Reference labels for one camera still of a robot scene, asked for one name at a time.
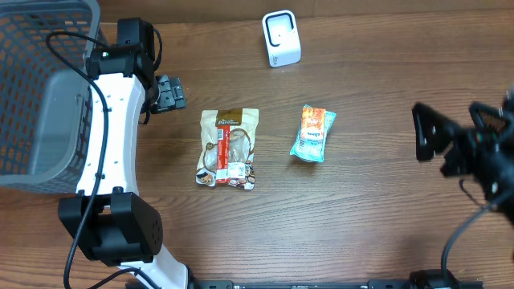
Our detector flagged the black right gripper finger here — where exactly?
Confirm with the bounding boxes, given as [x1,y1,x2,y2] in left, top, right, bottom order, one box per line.
[412,103,462,161]
[469,102,507,134]

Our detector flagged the brown white snack pouch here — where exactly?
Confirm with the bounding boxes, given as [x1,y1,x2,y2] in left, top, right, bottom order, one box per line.
[195,108,259,190]

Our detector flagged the teal snack bag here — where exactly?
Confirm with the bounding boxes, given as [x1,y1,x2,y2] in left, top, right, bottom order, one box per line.
[290,109,337,163]

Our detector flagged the red white stick pack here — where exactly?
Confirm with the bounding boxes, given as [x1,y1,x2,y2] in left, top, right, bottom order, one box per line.
[216,125,230,184]

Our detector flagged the orange tissue pack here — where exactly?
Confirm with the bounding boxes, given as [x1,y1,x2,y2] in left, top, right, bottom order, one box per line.
[300,106,326,141]

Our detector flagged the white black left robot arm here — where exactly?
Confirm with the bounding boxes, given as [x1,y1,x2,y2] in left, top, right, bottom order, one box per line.
[58,18,197,289]

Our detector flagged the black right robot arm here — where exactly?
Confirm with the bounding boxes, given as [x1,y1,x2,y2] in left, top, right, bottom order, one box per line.
[412,89,513,267]

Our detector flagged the white barcode scanner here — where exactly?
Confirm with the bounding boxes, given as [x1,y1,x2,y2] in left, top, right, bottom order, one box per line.
[262,10,301,67]

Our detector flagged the grey plastic basket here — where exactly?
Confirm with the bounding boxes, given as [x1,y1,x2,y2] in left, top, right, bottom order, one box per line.
[1,0,103,193]

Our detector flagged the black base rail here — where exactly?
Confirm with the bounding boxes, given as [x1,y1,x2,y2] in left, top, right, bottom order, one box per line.
[189,269,484,289]

